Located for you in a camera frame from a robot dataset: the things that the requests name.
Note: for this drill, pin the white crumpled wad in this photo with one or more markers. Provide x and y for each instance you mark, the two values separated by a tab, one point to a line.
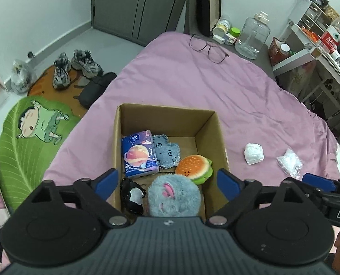
253	153

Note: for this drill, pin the white-lidded jar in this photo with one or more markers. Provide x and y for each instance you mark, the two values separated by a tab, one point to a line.
222	26

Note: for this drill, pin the large clear water jug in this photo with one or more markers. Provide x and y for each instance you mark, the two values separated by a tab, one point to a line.
251	37

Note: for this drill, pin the white charger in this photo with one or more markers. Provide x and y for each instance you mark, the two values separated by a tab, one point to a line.
218	39

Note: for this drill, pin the grey fluffy plush toy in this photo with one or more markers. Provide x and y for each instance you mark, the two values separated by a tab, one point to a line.
175	200

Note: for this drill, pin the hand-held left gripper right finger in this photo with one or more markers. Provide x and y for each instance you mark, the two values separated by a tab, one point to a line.
226	184

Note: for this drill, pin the person's right hand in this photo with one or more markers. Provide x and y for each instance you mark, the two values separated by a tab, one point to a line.
339	243

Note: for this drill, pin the red label water bottle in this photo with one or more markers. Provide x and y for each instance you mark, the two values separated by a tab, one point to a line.
331	35

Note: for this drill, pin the burger plush toy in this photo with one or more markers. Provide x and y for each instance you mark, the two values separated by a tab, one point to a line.
193	167

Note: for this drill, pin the green leaf cartoon rug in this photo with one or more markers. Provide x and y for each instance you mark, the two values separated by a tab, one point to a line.
23	154

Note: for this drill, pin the denim fabric patch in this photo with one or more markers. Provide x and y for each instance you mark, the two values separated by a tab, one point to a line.
167	151

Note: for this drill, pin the dark-framed eyeglasses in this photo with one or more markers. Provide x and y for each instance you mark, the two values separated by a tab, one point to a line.
213	53

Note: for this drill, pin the black slippers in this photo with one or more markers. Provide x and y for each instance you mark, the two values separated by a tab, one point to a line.
96	90

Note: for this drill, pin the green cup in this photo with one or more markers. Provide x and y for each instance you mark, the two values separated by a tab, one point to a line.
235	31

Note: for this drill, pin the filled clear plastic bag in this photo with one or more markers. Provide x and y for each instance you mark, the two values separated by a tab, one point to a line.
21	77

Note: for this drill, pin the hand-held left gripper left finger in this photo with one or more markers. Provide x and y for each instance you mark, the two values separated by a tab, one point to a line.
106	182

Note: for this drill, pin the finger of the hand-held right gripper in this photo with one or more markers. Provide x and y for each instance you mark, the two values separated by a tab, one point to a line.
304	187
319	182

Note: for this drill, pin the white-framed black desk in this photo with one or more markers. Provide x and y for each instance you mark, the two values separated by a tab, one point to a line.
298	56

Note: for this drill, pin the printed paper bag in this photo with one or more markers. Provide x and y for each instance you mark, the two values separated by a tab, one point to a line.
300	77

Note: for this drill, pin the blue tissue pack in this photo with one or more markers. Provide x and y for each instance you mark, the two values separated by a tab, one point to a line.
138	154

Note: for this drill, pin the grey sneaker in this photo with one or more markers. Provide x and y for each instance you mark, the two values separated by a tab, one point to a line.
61	71
86	63

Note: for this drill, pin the white drawer organiser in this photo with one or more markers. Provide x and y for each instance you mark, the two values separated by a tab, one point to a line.
313	15

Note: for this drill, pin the long black cardboard lid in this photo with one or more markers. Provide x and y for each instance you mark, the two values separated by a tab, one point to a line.
208	3

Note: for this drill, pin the brown cardboard box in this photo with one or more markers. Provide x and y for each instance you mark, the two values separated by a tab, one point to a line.
170	120

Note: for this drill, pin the pink bed cover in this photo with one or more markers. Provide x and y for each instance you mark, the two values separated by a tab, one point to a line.
187	83

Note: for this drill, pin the brown floor rug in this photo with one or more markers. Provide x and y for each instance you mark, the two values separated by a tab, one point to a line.
43	84

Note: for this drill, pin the grey door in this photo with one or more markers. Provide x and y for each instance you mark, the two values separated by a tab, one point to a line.
135	5

